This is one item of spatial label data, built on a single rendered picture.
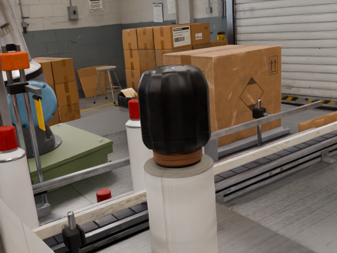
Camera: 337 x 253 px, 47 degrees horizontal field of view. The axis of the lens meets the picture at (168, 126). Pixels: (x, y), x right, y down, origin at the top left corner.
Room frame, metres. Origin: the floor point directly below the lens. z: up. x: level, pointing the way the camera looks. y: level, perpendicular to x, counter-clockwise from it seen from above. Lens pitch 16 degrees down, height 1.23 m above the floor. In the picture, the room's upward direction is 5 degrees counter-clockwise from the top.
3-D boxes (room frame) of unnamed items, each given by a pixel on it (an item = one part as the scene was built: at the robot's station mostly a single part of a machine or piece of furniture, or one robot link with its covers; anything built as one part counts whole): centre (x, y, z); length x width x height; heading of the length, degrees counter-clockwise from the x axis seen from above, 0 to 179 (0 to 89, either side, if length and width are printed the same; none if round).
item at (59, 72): (4.42, 1.67, 0.45); 1.20 x 0.84 x 0.89; 45
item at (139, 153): (0.73, 0.06, 0.98); 0.05 x 0.05 x 0.20
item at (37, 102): (0.64, 0.22, 1.09); 0.03 x 0.01 x 0.06; 34
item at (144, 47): (5.08, -0.19, 0.57); 1.20 x 0.85 x 1.14; 136
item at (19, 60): (0.66, 0.25, 1.05); 0.10 x 0.04 x 0.33; 34
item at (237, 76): (1.27, -0.19, 0.99); 0.30 x 0.24 x 0.27; 125
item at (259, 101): (1.04, -0.27, 0.91); 0.07 x 0.03 x 0.16; 34
